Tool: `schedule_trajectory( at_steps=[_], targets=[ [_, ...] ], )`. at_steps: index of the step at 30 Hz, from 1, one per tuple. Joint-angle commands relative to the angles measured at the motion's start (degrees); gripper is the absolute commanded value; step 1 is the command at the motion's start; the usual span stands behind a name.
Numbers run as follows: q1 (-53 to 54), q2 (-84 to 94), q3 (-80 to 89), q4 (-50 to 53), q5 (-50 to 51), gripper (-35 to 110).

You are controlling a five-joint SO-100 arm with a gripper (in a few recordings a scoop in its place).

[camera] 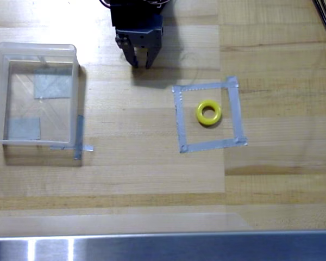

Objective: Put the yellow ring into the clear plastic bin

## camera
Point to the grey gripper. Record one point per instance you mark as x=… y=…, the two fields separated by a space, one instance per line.
x=140 y=39

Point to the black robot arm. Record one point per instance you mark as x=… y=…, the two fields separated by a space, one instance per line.
x=130 y=12

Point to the large grey tape patch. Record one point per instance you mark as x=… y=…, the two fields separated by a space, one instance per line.
x=53 y=84

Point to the shiny metal table edge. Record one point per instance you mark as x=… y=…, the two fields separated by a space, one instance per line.
x=163 y=246

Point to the small grey tape patch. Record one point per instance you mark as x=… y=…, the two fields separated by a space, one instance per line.
x=24 y=130

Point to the clear plastic container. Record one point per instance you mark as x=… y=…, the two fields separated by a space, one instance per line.
x=74 y=95

